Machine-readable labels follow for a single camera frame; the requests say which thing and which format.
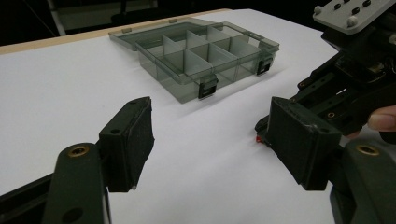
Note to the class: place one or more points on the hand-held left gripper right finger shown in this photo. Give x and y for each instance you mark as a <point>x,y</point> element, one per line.
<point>302,146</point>

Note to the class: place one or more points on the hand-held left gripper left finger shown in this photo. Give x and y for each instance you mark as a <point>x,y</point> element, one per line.
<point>127,146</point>

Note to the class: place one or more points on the red pushpin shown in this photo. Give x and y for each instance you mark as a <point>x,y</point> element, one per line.
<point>258,139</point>

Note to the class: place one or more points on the grey clear compartment box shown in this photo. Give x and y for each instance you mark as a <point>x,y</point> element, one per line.
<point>199,56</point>

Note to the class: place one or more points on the wooden table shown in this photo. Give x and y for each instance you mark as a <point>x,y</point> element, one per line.
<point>46,42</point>

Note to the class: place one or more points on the white desk leg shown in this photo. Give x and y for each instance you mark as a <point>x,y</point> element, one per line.
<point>56,17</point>

